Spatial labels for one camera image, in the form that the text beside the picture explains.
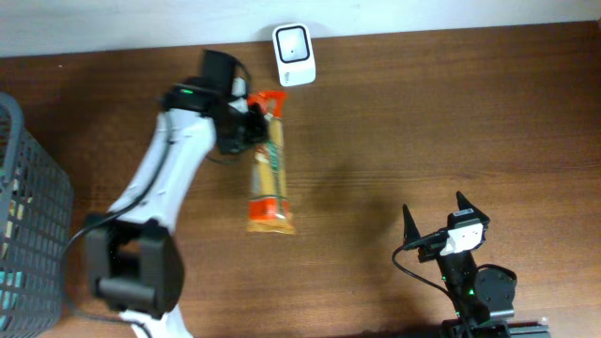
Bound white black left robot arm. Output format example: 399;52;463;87
79;50;268;337

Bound white barcode scanner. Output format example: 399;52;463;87
271;23;316;87

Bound grey plastic mesh basket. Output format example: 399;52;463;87
1;93;73;337

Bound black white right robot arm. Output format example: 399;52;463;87
392;192;517;329

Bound orange spaghetti packet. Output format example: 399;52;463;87
246;90;296;235

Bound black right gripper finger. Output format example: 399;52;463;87
455;191;479;214
402;204;421;249

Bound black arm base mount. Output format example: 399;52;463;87
436;320;551;338

